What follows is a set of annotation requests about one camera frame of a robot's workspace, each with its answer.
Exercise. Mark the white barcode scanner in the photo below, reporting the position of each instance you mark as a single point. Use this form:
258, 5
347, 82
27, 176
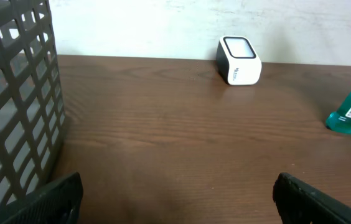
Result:
237, 61

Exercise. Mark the grey plastic shopping basket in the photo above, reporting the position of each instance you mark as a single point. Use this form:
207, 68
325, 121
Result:
32, 112

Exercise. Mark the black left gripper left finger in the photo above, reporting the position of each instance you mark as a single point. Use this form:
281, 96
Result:
56, 202

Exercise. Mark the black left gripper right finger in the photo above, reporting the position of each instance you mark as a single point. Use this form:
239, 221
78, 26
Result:
298, 202

